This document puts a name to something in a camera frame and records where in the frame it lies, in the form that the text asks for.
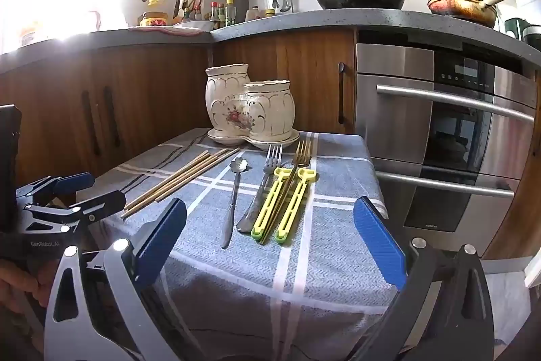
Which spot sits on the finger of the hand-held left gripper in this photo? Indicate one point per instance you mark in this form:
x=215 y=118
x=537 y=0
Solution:
x=74 y=182
x=105 y=204

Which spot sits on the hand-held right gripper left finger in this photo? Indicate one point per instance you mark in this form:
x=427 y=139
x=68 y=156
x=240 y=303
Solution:
x=162 y=240

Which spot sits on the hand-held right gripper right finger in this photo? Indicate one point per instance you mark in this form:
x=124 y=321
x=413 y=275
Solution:
x=378 y=242

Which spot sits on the silver fork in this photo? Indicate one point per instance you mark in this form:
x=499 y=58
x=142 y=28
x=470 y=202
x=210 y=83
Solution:
x=249 y=217

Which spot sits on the gold fork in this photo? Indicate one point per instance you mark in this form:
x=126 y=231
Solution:
x=301 y=158

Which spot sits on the white floral ceramic utensil holder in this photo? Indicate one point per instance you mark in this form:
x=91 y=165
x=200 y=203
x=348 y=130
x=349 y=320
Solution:
x=270 y=111

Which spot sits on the person's left hand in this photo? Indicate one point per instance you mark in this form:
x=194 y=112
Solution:
x=21 y=285

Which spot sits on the silver flower-shaped spoon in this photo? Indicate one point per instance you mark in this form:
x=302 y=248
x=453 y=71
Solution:
x=231 y=213

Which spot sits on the wooden base cabinet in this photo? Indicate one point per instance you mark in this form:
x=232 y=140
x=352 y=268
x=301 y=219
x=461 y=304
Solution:
x=296 y=82
x=148 y=90

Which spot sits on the white ceramic holder saucer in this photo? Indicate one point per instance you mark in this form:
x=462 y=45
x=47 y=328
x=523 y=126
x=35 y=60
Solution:
x=236 y=143

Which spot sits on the stainless steel oven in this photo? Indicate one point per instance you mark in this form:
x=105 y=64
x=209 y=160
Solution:
x=393 y=111

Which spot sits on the white dish cloth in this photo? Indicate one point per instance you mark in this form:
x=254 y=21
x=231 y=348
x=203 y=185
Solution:
x=165 y=31

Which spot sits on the yellow-lidded red jar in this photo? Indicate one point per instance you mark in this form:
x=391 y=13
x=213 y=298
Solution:
x=154 y=19

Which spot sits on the sauce bottle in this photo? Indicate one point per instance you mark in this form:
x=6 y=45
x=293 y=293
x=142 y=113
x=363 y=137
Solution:
x=213 y=12
x=220 y=15

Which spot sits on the yellow-capped oil bottle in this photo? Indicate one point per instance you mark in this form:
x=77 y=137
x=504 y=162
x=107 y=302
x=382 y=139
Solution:
x=229 y=11

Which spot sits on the grey kitchen countertop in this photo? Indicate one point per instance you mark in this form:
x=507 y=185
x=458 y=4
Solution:
x=296 y=22

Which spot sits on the white container with yellow lid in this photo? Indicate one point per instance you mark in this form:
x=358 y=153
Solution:
x=269 y=13

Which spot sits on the dark green container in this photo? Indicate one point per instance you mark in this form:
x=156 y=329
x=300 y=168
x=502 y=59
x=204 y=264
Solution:
x=517 y=29

